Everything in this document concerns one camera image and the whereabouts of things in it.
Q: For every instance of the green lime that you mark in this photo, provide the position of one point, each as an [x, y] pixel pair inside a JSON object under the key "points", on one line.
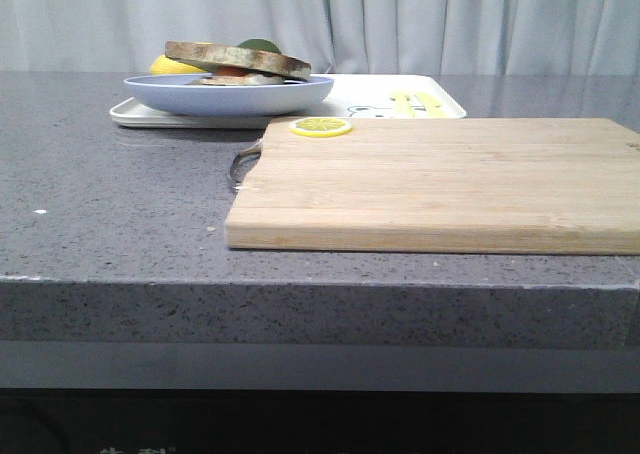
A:
{"points": [[260, 44]]}

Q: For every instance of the bread slice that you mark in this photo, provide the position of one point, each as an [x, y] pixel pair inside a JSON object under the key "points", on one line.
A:
{"points": [[217, 81], [211, 56]]}

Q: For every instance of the lemon slice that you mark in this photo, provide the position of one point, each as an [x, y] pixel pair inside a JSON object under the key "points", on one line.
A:
{"points": [[320, 127]]}

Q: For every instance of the fried egg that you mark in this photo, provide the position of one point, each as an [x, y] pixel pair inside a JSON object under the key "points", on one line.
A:
{"points": [[241, 75]]}

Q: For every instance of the wooden cutting board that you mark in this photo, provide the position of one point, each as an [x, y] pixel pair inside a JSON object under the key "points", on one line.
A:
{"points": [[495, 185]]}

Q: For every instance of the yellow plastic knife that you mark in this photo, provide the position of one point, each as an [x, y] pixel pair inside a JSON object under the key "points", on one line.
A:
{"points": [[433, 105]]}

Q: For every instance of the yellow plastic fork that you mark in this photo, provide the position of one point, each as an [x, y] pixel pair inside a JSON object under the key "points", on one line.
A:
{"points": [[402, 106]]}

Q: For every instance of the yellow lemon front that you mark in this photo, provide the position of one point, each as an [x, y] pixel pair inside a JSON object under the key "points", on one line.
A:
{"points": [[163, 65]]}

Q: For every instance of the grey curtain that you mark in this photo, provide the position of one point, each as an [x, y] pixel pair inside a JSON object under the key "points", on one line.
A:
{"points": [[455, 37]]}

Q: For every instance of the white bear tray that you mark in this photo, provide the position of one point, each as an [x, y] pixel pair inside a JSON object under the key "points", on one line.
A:
{"points": [[352, 95]]}

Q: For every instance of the metal board handle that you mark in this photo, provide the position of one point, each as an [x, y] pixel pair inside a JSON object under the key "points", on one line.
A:
{"points": [[242, 163]]}

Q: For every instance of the light blue plate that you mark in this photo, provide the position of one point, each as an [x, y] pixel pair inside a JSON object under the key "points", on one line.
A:
{"points": [[183, 94]]}

